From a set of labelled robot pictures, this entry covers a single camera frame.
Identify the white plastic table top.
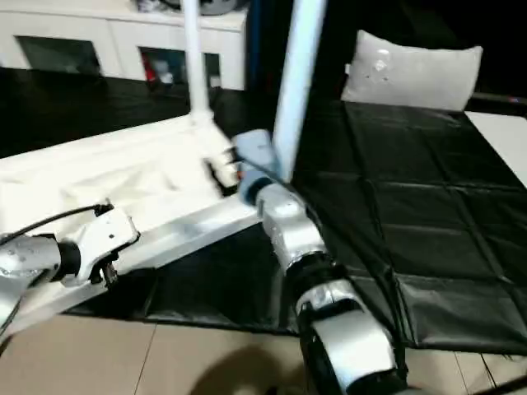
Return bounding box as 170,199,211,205
0,109,264,339

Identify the white plastic table leg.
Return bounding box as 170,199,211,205
273,0,329,183
180,0,216,129

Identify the red packet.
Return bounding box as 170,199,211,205
142,55,157,84

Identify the black cabinet with gold label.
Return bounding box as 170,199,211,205
244,0,364,109

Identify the black round helmet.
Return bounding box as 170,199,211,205
157,0,251,16

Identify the black work mat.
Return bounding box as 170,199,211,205
0,65,527,357

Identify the white sideboard cabinet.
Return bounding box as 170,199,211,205
0,0,249,91

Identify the grey cushion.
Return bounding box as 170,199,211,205
339,28,484,113

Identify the white flat board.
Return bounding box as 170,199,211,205
464,109,527,187

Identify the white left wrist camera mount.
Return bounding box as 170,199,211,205
63,204,142,288

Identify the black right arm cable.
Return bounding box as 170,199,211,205
245,157,412,371

